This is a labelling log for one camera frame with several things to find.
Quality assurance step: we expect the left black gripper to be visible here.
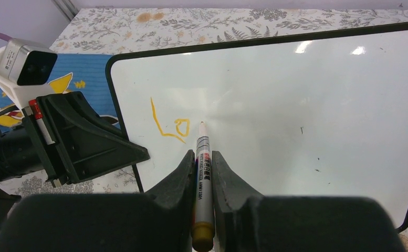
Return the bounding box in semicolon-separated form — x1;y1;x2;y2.
23;91;150;187

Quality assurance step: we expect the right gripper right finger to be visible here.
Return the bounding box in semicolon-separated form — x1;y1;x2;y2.
212;151;405;251

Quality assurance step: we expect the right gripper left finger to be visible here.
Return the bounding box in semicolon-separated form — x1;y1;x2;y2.
0;150;195;251

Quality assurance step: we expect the white marker pen yellow end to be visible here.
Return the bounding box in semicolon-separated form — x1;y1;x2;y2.
191;122;215;251

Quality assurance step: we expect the small black-framed whiteboard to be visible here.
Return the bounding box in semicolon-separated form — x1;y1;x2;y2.
106;22;408;230

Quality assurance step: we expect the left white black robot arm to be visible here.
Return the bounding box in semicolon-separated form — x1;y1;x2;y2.
0;91;150;187

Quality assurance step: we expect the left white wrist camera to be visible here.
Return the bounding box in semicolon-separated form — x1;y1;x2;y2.
0;38;58;110

